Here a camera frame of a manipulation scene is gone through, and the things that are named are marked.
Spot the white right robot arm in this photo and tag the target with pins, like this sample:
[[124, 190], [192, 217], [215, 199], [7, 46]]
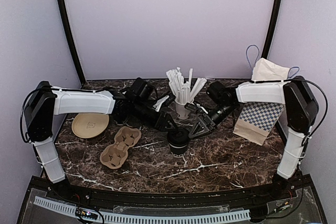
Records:
[[266, 97]]

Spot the white slotted cable duct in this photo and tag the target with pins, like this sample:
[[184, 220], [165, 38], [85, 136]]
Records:
[[142, 215]]

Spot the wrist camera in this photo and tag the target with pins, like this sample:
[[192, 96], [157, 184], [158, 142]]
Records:
[[141, 88], [218, 93]]

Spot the checkered paper bag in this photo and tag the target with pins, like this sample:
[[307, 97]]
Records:
[[257, 119]]

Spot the white cup holding straws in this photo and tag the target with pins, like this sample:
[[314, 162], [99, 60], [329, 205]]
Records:
[[181, 111]]

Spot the bundle of wrapped straws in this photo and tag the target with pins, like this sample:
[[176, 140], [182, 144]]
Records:
[[182, 89]]

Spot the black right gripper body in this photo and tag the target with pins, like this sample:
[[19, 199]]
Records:
[[223, 113]]

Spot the black paper coffee cup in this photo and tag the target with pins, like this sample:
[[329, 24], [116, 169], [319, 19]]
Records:
[[178, 150]]

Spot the beige round plate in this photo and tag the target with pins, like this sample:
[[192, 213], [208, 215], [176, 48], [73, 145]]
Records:
[[89, 125]]

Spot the black coffee cup lid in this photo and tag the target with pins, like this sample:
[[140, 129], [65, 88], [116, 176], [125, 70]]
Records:
[[179, 136]]

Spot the black front rail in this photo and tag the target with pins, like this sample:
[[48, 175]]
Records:
[[249, 197]]

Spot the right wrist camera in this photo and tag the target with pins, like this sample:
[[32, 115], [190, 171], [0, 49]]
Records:
[[218, 93]]

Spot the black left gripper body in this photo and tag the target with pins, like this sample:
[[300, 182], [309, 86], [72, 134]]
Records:
[[139, 113]]

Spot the brown pulp cup carrier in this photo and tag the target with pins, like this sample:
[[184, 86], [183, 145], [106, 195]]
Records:
[[114, 155]]

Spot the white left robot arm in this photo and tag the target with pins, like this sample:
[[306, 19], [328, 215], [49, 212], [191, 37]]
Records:
[[46, 102]]

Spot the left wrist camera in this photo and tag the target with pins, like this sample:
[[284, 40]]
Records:
[[141, 88]]

